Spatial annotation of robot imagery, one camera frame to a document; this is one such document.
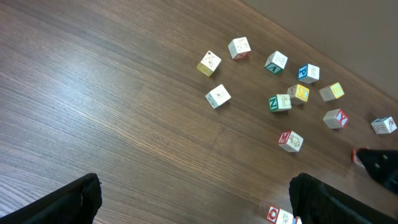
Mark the white block yellow side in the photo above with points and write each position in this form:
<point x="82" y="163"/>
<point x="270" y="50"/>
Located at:
<point x="209" y="63"/>

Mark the white block blue P side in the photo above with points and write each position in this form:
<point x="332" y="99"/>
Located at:
<point x="309" y="73"/>

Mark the white block green A side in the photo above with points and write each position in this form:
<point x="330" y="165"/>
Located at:
<point x="276" y="62"/>

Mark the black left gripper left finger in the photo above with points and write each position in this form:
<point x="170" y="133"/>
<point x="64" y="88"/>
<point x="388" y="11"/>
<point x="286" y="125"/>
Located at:
<point x="76" y="202"/>

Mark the yellow top block far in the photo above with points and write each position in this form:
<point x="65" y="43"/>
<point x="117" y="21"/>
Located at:
<point x="331" y="92"/>

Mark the white block red M side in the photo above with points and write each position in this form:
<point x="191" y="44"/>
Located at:
<point x="290" y="141"/>

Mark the yellow K block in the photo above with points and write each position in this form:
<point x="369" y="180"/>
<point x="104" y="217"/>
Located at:
<point x="298" y="94"/>

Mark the white block green N side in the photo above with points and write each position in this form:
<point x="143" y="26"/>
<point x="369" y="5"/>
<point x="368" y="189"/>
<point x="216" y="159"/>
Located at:
<point x="280" y="102"/>

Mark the white block with figure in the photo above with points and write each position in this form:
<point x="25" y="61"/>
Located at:
<point x="276" y="215"/>

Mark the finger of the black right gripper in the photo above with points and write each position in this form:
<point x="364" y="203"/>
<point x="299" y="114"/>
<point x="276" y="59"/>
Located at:
<point x="381" y="165"/>

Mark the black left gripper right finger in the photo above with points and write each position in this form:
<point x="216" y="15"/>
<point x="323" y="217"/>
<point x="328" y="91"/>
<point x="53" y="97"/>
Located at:
<point x="319" y="203"/>

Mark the block with K and 6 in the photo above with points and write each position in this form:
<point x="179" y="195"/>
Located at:
<point x="384" y="125"/>

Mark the white block red U side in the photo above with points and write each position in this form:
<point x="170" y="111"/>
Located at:
<point x="355" y="158"/>

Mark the red X block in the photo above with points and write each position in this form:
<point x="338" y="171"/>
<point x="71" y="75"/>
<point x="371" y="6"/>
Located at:
<point x="336" y="119"/>

